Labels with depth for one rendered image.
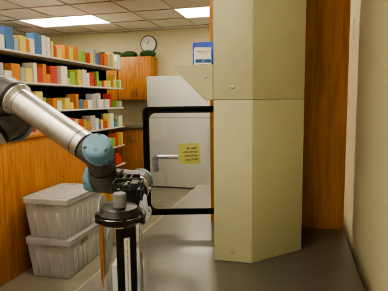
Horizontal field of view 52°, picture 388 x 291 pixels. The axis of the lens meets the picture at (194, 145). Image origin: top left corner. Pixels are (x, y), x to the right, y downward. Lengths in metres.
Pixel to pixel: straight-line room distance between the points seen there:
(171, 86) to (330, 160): 4.96
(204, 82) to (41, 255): 2.63
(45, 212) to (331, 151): 2.43
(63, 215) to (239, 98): 2.39
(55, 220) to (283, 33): 2.56
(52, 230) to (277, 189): 2.45
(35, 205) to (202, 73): 2.47
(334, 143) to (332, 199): 0.20
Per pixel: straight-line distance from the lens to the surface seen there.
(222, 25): 1.14
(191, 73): 1.14
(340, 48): 1.49
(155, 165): 1.43
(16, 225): 3.56
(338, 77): 1.48
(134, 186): 0.94
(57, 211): 3.30
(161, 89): 6.33
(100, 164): 1.03
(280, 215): 1.23
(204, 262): 1.20
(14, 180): 3.48
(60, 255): 3.40
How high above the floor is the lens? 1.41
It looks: 7 degrees down
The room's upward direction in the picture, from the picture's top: 1 degrees counter-clockwise
